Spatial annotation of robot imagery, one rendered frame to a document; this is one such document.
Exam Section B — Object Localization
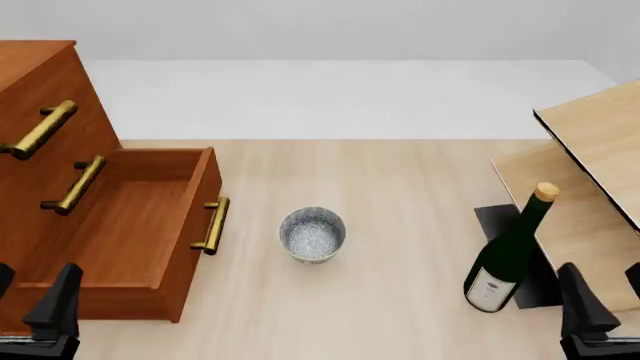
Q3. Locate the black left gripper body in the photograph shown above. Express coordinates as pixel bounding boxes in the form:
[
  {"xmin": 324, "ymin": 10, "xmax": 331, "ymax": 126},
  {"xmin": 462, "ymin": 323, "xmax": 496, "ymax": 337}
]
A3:
[{"xmin": 0, "ymin": 333, "xmax": 82, "ymax": 360}]

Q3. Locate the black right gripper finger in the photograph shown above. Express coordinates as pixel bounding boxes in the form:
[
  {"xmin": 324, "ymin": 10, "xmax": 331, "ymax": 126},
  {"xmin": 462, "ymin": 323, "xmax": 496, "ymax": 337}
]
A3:
[
  {"xmin": 624, "ymin": 261, "xmax": 640, "ymax": 300},
  {"xmin": 556, "ymin": 261, "xmax": 622, "ymax": 342}
]

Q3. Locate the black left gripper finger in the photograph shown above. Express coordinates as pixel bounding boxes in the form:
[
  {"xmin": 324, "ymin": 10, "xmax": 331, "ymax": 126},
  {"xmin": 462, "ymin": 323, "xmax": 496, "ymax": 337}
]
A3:
[
  {"xmin": 0, "ymin": 261, "xmax": 17, "ymax": 301},
  {"xmin": 21, "ymin": 262, "xmax": 85, "ymax": 342}
]

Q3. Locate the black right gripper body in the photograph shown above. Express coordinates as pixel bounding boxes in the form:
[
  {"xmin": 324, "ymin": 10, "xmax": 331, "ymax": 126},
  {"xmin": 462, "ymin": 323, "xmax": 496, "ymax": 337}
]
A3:
[{"xmin": 559, "ymin": 332, "xmax": 640, "ymax": 360}]

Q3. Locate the open wooden drawer box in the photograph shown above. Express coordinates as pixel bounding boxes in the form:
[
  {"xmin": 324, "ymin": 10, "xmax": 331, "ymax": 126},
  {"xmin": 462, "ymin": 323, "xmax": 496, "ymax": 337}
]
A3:
[{"xmin": 0, "ymin": 147, "xmax": 224, "ymax": 324}]

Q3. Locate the wooden cabinet with drawers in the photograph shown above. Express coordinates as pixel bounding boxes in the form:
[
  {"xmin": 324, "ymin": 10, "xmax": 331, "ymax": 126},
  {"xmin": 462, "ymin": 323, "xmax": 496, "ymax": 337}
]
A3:
[{"xmin": 0, "ymin": 39, "xmax": 224, "ymax": 338}]

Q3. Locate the dark green wine bottle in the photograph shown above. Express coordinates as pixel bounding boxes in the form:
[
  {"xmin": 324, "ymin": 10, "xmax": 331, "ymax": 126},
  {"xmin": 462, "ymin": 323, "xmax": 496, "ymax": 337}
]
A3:
[{"xmin": 463, "ymin": 180, "xmax": 561, "ymax": 314}]

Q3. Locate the speckled grey cup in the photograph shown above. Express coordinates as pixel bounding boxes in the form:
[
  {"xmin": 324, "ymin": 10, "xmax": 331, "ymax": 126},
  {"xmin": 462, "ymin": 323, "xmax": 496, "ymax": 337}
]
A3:
[{"xmin": 278, "ymin": 206, "xmax": 348, "ymax": 266}]

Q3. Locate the wooden drawer front, medium handle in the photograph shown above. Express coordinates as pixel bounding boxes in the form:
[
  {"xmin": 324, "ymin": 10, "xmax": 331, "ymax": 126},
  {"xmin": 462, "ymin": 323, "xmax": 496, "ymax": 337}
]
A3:
[{"xmin": 0, "ymin": 126, "xmax": 121, "ymax": 271}]

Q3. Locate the medium brass drawer handle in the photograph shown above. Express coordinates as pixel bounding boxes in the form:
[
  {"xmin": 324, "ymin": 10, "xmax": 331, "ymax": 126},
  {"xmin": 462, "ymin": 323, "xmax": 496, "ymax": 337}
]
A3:
[{"xmin": 40, "ymin": 154, "xmax": 108, "ymax": 217}]

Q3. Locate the pale wooden rack, black frame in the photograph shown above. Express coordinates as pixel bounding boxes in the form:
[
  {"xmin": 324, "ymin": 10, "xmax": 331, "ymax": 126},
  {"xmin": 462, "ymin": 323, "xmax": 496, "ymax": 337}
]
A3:
[{"xmin": 473, "ymin": 78, "xmax": 640, "ymax": 315}]

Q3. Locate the long brass drawer handle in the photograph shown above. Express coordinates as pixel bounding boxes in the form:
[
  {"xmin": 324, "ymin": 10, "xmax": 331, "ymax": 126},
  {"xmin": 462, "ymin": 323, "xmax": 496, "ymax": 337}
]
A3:
[{"xmin": 0, "ymin": 99, "xmax": 79, "ymax": 162}]

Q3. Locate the short brass drawer handle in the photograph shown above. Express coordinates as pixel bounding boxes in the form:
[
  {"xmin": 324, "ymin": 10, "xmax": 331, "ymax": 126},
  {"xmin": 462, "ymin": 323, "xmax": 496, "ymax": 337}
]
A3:
[{"xmin": 189, "ymin": 196, "xmax": 232, "ymax": 257}]

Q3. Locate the wooden drawer front, long handle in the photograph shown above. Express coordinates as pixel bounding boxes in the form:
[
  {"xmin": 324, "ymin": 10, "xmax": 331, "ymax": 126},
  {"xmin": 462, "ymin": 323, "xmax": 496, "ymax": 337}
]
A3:
[{"xmin": 0, "ymin": 42, "xmax": 114, "ymax": 177}]

